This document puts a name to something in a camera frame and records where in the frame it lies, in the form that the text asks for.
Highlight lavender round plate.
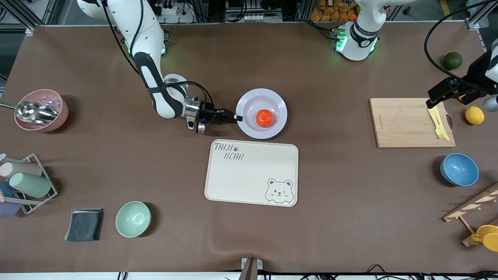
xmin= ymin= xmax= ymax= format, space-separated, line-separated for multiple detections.
xmin=236 ymin=89 xmax=288 ymax=140

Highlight orange fruit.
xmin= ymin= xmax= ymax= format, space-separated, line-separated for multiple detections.
xmin=256 ymin=110 xmax=274 ymax=128

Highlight yellow plastic fork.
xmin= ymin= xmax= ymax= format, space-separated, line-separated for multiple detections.
xmin=427 ymin=107 xmax=446 ymax=140

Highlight dark green lime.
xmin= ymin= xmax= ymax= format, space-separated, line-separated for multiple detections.
xmin=444 ymin=52 xmax=463 ymax=71

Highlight wooden cutting board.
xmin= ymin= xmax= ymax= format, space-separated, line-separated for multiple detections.
xmin=369 ymin=98 xmax=456 ymax=149

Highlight cream bear print tray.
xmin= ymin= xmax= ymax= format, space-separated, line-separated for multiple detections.
xmin=204 ymin=139 xmax=299 ymax=207

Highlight blue bowl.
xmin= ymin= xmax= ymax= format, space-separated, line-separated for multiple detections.
xmin=440 ymin=153 xmax=480 ymax=187

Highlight white socket bar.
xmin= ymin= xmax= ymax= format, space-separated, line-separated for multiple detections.
xmin=225 ymin=14 xmax=283 ymax=23

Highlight white power strip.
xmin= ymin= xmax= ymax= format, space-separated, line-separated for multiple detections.
xmin=160 ymin=3 xmax=195 ymax=24

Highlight wooden peg rack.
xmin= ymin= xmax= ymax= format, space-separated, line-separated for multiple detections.
xmin=443 ymin=183 xmax=498 ymax=247

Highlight mint green bowl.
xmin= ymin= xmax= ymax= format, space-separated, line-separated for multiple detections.
xmin=116 ymin=201 xmax=151 ymax=238

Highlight pile of orange breads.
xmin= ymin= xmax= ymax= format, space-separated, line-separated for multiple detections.
xmin=310 ymin=0 xmax=358 ymax=23

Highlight yellow mug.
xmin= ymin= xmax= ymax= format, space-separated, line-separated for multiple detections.
xmin=471 ymin=224 xmax=498 ymax=252

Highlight pink bowl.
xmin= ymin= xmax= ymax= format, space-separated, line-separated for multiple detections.
xmin=14 ymin=89 xmax=69 ymax=133

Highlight dark grey folded cloth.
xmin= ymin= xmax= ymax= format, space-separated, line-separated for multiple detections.
xmin=65 ymin=208 xmax=104 ymax=242

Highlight metal scoop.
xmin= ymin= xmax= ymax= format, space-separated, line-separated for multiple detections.
xmin=0 ymin=101 xmax=58 ymax=124

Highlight mint green cup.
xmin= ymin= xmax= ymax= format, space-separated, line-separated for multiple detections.
xmin=9 ymin=172 xmax=52 ymax=198

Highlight beige cup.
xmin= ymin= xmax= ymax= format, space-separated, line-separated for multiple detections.
xmin=0 ymin=161 xmax=42 ymax=179

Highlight purple cup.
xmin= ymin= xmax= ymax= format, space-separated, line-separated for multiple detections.
xmin=0 ymin=202 xmax=21 ymax=217

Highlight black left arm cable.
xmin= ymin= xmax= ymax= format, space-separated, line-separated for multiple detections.
xmin=424 ymin=0 xmax=498 ymax=86

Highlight aluminium frame post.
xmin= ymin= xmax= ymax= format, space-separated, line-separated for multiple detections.
xmin=465 ymin=0 xmax=498 ymax=31
xmin=8 ymin=0 xmax=59 ymax=36

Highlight metal table bracket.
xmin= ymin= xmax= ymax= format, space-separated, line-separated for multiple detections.
xmin=238 ymin=257 xmax=263 ymax=280

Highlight grey wire cup rack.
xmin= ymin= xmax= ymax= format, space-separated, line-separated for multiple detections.
xmin=0 ymin=154 xmax=58 ymax=214

